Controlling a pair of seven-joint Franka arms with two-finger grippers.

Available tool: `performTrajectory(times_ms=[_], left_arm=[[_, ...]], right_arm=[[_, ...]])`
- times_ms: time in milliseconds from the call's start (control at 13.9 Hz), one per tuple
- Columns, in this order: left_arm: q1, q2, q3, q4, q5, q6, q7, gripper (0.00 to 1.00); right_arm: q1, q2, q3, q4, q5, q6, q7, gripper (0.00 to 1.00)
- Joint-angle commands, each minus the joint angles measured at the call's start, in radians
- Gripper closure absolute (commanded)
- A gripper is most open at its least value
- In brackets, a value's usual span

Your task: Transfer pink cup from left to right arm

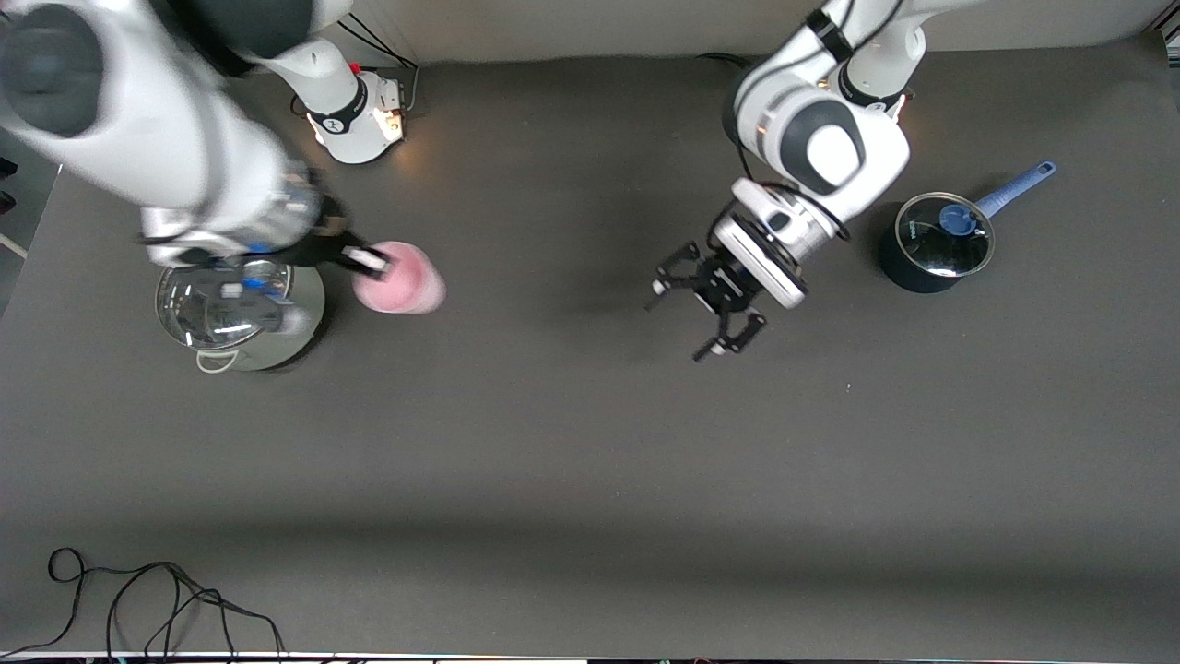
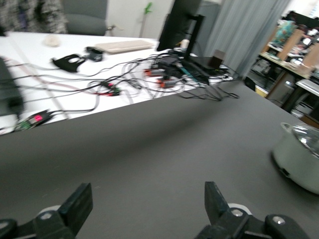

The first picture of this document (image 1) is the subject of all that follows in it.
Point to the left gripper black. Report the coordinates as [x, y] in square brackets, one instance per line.
[722, 288]

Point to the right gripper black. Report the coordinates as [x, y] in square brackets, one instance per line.
[324, 250]

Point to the pink plastic cup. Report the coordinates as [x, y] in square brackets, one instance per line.
[406, 281]

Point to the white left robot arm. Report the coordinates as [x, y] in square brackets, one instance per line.
[830, 148]

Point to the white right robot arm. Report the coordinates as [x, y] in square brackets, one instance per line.
[147, 120]

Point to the dark blue saucepan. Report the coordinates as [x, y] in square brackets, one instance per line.
[896, 272]

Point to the glass lid blue knob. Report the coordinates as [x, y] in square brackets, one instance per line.
[931, 249]

